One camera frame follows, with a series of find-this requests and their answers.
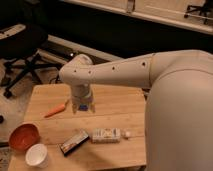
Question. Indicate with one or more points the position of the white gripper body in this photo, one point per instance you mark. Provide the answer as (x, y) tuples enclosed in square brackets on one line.
[(81, 94)]

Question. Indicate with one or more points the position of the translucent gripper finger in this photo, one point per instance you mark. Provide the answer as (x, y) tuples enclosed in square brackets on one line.
[(91, 107), (75, 108)]

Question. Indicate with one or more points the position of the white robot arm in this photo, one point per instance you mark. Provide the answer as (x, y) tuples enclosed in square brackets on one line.
[(179, 108)]

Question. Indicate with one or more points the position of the orange carrot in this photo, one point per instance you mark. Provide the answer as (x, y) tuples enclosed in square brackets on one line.
[(56, 110)]

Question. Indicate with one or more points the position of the small white ball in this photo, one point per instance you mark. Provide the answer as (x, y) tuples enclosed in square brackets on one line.
[(126, 134)]

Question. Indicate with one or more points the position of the orange bowl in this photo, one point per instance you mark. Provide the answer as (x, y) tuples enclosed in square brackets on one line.
[(23, 137)]

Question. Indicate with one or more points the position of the white paper cup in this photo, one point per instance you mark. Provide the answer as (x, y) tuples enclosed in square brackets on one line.
[(37, 156)]

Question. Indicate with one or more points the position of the black office chair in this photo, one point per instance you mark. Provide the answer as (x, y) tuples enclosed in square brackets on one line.
[(20, 40)]

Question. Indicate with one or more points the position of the black stand top right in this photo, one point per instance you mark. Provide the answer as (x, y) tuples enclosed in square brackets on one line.
[(202, 11)]

